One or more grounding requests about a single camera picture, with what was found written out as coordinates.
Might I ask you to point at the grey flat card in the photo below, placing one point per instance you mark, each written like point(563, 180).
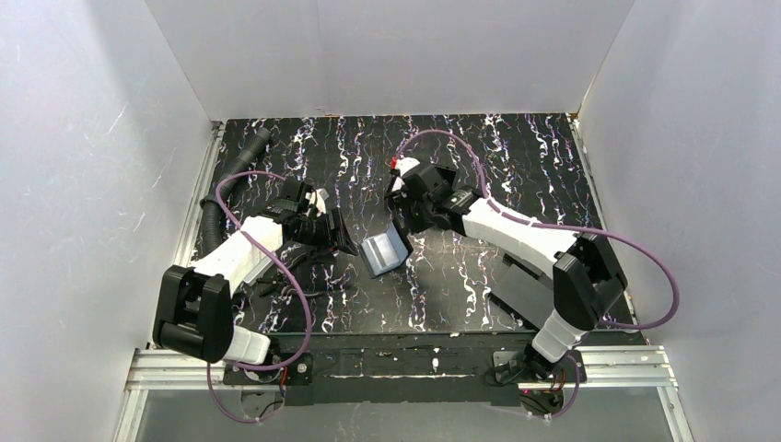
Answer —
point(258, 270)

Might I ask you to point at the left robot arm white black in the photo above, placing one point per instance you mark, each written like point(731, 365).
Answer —
point(194, 310)

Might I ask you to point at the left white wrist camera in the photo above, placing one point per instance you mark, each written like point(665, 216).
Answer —
point(318, 202)

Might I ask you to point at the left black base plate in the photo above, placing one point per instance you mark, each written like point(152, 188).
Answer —
point(298, 373)

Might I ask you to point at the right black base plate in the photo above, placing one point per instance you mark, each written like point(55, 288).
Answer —
point(513, 367)

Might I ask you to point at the black plastic tray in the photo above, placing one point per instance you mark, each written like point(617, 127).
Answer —
point(446, 175)

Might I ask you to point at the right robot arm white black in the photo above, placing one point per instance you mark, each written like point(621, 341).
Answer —
point(587, 277)

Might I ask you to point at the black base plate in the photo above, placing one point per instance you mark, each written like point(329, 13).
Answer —
point(513, 367)
point(298, 373)

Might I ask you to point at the aluminium frame rail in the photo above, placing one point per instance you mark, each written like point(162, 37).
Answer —
point(408, 387)

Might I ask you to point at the black pliers tool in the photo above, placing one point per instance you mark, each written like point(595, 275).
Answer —
point(307, 264)

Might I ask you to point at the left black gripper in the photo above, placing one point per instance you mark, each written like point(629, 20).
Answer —
point(332, 226)

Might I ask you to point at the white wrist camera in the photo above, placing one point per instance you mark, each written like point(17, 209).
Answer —
point(318, 202)
point(399, 167)

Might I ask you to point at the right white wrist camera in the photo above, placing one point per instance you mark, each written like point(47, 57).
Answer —
point(399, 167)

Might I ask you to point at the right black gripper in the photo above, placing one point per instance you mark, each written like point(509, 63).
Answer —
point(413, 214)

